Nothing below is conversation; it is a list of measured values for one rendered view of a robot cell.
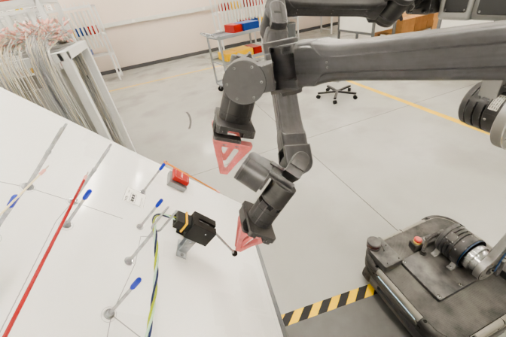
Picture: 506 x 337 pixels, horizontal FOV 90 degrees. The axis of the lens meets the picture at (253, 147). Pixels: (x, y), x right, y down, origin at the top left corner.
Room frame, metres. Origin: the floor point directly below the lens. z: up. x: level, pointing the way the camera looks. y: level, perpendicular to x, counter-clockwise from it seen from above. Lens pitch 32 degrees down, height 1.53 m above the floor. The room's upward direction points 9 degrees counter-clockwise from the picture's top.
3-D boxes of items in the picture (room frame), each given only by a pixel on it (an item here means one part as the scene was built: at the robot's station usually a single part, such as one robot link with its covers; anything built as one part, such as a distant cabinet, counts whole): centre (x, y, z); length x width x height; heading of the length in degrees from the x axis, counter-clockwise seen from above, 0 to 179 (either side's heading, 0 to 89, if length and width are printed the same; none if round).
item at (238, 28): (4.56, 0.04, 0.54); 0.99 x 0.50 x 1.08; 117
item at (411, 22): (6.72, -4.30, 0.22); 1.20 x 0.80 x 0.44; 108
